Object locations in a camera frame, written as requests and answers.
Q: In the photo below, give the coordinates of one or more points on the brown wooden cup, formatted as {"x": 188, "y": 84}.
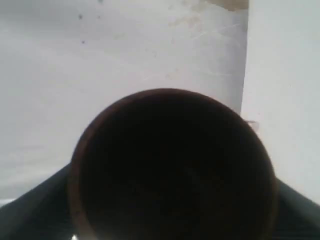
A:
{"x": 171, "y": 164}

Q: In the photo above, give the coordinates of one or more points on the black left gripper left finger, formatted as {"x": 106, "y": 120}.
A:
{"x": 40, "y": 214}

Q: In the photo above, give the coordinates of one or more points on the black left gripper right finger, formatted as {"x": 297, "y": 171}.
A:
{"x": 298, "y": 218}

